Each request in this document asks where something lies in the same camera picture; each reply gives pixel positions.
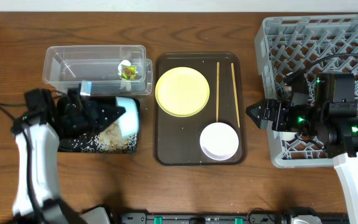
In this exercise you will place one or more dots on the wooden chopstick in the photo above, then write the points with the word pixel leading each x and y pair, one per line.
pixel 217 90
pixel 235 94

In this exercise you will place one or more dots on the yellow round plate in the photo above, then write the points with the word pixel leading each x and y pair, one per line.
pixel 182 91

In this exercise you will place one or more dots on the clear plastic bin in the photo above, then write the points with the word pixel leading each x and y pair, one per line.
pixel 65 67

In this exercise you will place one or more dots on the white cup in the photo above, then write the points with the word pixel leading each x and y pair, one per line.
pixel 288 136

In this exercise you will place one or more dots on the left wooden chopstick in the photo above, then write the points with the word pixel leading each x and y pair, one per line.
pixel 217 90

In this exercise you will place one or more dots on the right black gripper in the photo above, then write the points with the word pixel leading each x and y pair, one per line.
pixel 283 107

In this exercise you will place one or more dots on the green snack wrapper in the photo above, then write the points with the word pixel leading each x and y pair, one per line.
pixel 129 72

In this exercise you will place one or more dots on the right wooden chopstick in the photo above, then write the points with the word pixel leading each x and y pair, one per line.
pixel 235 94

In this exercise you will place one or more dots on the dark brown serving tray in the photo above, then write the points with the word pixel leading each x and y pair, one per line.
pixel 177 140

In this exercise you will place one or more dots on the white pink bowl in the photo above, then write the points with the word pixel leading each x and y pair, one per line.
pixel 219 141

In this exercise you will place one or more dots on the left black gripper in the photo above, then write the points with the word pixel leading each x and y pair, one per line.
pixel 84 112

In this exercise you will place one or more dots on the black plastic tray bin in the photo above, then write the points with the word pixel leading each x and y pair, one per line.
pixel 67 145

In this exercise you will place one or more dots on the light blue bowl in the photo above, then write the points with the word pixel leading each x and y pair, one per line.
pixel 129 121

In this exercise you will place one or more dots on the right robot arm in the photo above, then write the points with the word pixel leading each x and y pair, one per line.
pixel 333 120

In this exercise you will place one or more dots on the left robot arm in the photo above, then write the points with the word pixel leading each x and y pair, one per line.
pixel 38 133

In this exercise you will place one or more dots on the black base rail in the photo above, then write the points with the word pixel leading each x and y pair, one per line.
pixel 259 217

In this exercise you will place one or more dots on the grey dishwasher rack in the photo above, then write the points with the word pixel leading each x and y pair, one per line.
pixel 286 44

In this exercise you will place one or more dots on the rice food scraps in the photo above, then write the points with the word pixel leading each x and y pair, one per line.
pixel 109 141

